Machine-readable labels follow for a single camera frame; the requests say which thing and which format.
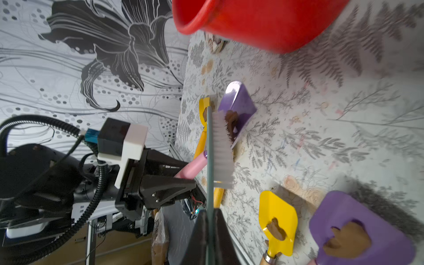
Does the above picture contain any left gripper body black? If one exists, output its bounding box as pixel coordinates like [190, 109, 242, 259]
[115, 149, 153, 221]

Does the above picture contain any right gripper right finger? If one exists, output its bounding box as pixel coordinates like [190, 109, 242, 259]
[213, 208, 241, 265]

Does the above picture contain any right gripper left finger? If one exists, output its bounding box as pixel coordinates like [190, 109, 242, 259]
[181, 210, 209, 265]

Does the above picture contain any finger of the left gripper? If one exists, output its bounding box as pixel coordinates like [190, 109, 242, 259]
[139, 175, 197, 210]
[145, 150, 188, 177]

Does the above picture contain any green cleaning brush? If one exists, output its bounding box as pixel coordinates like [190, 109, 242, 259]
[205, 107, 234, 265]

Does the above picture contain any purple trowel pink handle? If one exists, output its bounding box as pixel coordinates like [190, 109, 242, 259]
[309, 191, 416, 265]
[176, 81, 257, 180]

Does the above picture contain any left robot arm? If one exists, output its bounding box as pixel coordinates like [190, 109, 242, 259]
[1, 115, 197, 265]

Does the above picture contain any yellow trowel blue tip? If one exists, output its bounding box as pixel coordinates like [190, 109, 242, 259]
[194, 97, 224, 208]

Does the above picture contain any red plastic bucket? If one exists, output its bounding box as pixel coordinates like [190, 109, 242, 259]
[172, 0, 348, 54]

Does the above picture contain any plush doll toy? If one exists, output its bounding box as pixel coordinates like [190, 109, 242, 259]
[204, 32, 229, 54]

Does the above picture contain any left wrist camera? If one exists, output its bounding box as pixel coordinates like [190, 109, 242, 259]
[85, 118, 149, 189]

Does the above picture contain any yellow trowel wooden handle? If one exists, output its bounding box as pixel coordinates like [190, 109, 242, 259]
[258, 191, 298, 265]

